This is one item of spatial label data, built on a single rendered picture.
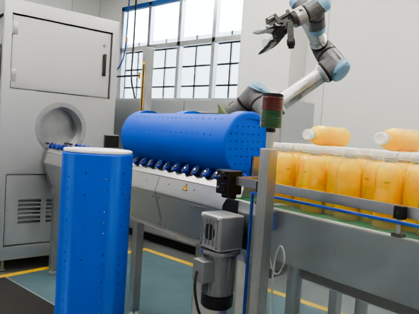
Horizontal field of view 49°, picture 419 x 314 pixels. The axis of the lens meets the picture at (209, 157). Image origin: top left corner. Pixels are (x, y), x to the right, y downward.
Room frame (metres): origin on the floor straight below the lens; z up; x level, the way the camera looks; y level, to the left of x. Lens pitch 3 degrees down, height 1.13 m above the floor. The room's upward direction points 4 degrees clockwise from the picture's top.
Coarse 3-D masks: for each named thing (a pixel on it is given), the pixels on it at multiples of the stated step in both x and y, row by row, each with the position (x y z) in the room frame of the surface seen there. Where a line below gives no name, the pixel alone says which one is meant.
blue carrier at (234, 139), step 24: (144, 120) 2.37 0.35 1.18; (168, 120) 2.20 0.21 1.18; (192, 120) 2.06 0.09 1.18; (216, 120) 1.93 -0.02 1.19; (240, 120) 1.88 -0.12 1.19; (144, 144) 2.32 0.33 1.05; (168, 144) 2.14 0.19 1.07; (192, 144) 1.99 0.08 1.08; (216, 144) 1.87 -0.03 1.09; (240, 144) 1.88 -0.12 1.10; (264, 144) 1.97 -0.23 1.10; (192, 168) 2.12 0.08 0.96; (216, 168) 1.94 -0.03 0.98; (240, 168) 1.89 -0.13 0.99
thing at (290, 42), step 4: (288, 24) 1.93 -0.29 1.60; (292, 24) 1.93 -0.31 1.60; (288, 28) 1.92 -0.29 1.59; (292, 28) 1.92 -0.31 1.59; (288, 32) 1.91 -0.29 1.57; (292, 32) 1.91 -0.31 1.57; (288, 36) 1.91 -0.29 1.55; (292, 36) 1.90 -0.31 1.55; (288, 40) 1.90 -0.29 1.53; (292, 40) 1.89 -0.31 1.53; (288, 44) 1.90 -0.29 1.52; (292, 44) 1.90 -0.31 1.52; (288, 48) 1.93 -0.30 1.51; (292, 48) 1.92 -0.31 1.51
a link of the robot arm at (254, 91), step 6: (252, 84) 2.45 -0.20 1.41; (258, 84) 2.45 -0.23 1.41; (246, 90) 2.47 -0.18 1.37; (252, 90) 2.44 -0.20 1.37; (258, 90) 2.42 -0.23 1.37; (264, 90) 2.43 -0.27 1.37; (240, 96) 2.50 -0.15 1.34; (246, 96) 2.46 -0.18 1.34; (252, 96) 2.44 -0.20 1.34; (258, 96) 2.42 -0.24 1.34; (246, 102) 2.47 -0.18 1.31; (252, 102) 2.43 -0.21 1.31
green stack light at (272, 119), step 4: (264, 112) 1.32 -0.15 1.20; (268, 112) 1.31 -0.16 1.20; (272, 112) 1.31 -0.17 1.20; (276, 112) 1.31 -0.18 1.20; (280, 112) 1.32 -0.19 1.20; (264, 116) 1.32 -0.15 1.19; (268, 116) 1.31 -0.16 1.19; (272, 116) 1.31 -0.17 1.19; (276, 116) 1.31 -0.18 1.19; (280, 116) 1.32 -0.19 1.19; (260, 120) 1.34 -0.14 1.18; (264, 120) 1.32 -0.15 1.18; (268, 120) 1.31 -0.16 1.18; (272, 120) 1.31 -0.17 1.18; (276, 120) 1.31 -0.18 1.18; (280, 120) 1.32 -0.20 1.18; (260, 124) 1.33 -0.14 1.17; (264, 124) 1.31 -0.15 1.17; (268, 124) 1.31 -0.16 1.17; (272, 124) 1.31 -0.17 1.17; (276, 124) 1.31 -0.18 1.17; (280, 124) 1.32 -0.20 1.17
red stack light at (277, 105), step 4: (268, 96) 1.31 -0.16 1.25; (264, 100) 1.32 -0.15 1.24; (268, 100) 1.31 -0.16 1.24; (272, 100) 1.31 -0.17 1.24; (276, 100) 1.31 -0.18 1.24; (280, 100) 1.31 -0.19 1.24; (264, 104) 1.32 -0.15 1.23; (268, 104) 1.31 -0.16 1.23; (272, 104) 1.31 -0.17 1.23; (276, 104) 1.31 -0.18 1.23; (280, 104) 1.31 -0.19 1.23; (264, 108) 1.32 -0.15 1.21; (268, 108) 1.31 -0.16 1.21; (272, 108) 1.31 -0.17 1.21; (276, 108) 1.31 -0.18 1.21; (280, 108) 1.32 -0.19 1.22
